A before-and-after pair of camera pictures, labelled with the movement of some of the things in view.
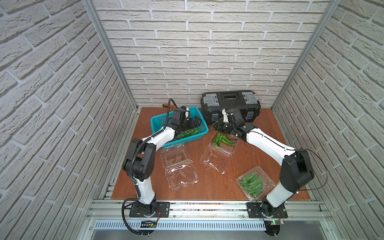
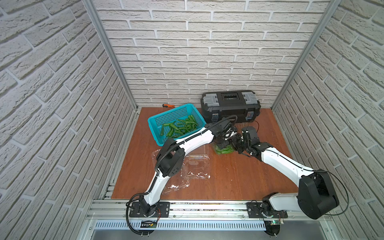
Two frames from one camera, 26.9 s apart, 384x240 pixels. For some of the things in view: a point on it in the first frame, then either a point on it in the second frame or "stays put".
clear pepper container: [218, 154] → [196, 166]
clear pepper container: [255, 183] → [225, 150]
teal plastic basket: [162, 121] stays put
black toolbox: [213, 103] stays put
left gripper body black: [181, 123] → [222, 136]
